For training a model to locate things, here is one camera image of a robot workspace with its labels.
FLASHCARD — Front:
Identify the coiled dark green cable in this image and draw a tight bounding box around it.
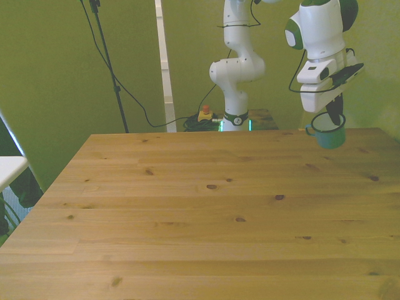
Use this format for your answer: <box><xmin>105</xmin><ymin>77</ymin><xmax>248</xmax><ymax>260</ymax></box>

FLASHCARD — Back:
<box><xmin>182</xmin><ymin>113</ymin><xmax>224</xmax><ymax>133</ymax></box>

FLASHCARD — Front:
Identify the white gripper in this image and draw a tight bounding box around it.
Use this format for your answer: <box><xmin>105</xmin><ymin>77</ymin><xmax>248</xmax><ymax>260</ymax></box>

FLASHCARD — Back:
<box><xmin>299</xmin><ymin>77</ymin><xmax>347</xmax><ymax>126</ymax></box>

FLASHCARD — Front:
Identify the black tripod stand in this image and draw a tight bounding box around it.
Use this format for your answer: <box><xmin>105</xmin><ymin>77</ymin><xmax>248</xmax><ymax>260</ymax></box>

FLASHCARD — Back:
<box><xmin>79</xmin><ymin>0</ymin><xmax>131</xmax><ymax>134</ymax></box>

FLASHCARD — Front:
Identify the white side shelf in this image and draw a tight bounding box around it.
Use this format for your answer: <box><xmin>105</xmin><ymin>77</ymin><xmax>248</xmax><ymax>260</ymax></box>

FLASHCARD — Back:
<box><xmin>0</xmin><ymin>156</ymin><xmax>29</xmax><ymax>192</ymax></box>

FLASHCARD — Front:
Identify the grey diagonal metal bar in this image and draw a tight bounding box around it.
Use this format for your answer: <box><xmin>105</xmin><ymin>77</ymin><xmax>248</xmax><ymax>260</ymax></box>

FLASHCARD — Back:
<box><xmin>0</xmin><ymin>108</ymin><xmax>44</xmax><ymax>196</ymax></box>

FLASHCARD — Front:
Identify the yellow emergency stop button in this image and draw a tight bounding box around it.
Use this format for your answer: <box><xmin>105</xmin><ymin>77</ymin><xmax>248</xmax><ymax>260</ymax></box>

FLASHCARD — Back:
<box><xmin>197</xmin><ymin>105</ymin><xmax>215</xmax><ymax>123</ymax></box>

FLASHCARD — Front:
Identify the teal enamel mug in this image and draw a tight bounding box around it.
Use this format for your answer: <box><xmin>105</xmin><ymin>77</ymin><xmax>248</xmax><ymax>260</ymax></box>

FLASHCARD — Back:
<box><xmin>304</xmin><ymin>112</ymin><xmax>348</xmax><ymax>150</ymax></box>

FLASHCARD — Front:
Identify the small wooden base table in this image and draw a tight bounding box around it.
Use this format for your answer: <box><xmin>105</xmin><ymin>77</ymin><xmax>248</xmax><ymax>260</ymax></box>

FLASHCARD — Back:
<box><xmin>246</xmin><ymin>107</ymin><xmax>279</xmax><ymax>131</ymax></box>

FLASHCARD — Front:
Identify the white vertical wall strip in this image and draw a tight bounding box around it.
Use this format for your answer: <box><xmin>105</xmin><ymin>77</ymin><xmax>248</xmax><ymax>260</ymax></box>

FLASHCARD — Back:
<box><xmin>154</xmin><ymin>0</ymin><xmax>178</xmax><ymax>133</ymax></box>

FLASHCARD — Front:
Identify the thin black floor cable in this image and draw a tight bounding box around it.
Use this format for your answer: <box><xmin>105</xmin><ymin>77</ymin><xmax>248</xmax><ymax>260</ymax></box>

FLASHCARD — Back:
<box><xmin>79</xmin><ymin>0</ymin><xmax>201</xmax><ymax>128</ymax></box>

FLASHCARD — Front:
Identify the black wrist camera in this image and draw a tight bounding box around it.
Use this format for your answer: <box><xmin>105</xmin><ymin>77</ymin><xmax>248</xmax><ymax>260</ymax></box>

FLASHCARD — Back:
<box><xmin>330</xmin><ymin>62</ymin><xmax>365</xmax><ymax>86</ymax></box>

